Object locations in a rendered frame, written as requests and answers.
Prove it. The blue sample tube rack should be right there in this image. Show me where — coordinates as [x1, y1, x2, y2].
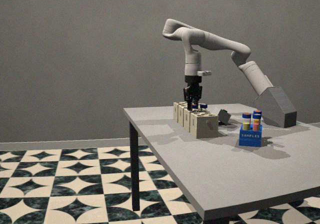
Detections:
[239, 124, 262, 147]

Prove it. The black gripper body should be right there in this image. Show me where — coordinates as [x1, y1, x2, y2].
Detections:
[185, 75, 202, 95]

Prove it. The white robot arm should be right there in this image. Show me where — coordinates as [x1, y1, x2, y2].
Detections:
[162, 19, 273, 96]

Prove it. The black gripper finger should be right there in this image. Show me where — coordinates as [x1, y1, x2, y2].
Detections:
[183, 86, 197, 111]
[193, 86, 203, 109]

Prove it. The conical centrifuge tube with yellow liquid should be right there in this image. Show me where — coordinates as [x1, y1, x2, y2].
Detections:
[190, 104, 197, 112]
[242, 113, 251, 130]

